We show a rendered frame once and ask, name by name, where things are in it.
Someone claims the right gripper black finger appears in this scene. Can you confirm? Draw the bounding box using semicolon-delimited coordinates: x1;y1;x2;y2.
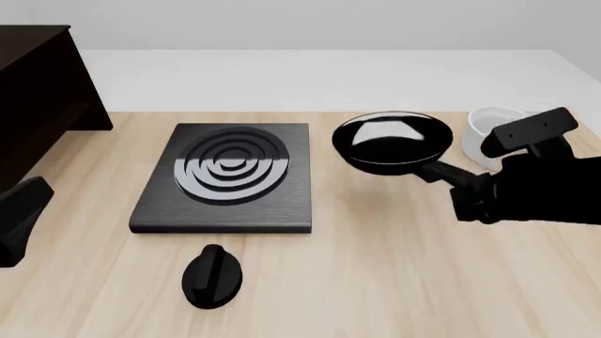
449;175;498;206
455;202;502;225

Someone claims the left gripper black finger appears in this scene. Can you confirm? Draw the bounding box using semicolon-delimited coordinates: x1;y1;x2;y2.
0;175;55;269

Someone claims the black frying pan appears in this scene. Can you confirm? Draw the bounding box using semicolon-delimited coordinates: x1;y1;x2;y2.
331;111;490;188

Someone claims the dark brown wooden cabinet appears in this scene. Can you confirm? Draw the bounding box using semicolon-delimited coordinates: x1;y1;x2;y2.
0;23;115;195

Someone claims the white mug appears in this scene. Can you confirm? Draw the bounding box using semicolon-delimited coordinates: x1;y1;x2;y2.
461;106;532;174

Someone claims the small black flat plate on stalk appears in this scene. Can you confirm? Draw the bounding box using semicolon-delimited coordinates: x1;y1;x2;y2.
479;107;580;160

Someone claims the flat black stove plate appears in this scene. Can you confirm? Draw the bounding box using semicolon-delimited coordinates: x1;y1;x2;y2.
129;122;314;236

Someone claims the round black stove knob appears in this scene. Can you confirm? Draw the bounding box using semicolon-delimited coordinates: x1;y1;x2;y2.
181;243;244;311

